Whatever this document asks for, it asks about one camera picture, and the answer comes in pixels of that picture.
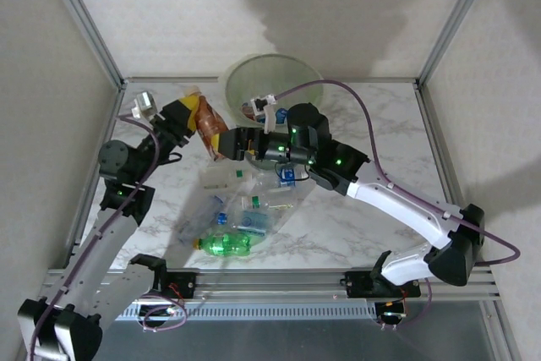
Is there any green bottle yellow cap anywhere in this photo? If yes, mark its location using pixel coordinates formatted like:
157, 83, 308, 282
193, 231, 266, 259

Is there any aluminium frame rail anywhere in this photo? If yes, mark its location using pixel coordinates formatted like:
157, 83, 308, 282
124, 76, 420, 85
69, 84, 128, 260
415, 84, 470, 227

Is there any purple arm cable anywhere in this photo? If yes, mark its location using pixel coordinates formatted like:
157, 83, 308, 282
272, 79, 521, 331
25, 113, 188, 361

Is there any blue label bottle white cap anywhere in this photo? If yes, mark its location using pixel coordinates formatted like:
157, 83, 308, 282
270, 165, 312, 189

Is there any aluminium frame post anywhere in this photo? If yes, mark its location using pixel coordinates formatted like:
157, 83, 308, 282
416, 0, 502, 88
36, 0, 128, 88

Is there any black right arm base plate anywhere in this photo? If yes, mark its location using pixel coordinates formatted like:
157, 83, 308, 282
343, 270, 423, 298

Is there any grey metal panel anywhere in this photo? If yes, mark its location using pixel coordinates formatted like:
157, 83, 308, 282
101, 319, 495, 361

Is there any aluminium frame leg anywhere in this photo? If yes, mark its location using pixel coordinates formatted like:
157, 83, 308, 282
481, 301, 519, 361

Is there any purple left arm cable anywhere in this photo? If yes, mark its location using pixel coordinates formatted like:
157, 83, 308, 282
25, 113, 188, 361

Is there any brown label plastic bottle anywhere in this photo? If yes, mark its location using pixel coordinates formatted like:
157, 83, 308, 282
184, 85, 232, 162

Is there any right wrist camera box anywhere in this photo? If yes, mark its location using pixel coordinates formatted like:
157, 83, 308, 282
249, 93, 279, 134

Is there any grey slotted cable duct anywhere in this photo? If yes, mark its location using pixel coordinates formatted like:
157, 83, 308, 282
101, 302, 378, 322

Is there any wide aluminium extrusion beam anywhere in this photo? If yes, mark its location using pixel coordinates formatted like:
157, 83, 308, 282
40, 266, 502, 304

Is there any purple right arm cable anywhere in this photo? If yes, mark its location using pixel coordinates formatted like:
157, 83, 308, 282
272, 79, 521, 331

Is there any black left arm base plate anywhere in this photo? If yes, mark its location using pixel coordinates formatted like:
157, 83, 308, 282
162, 271, 198, 299

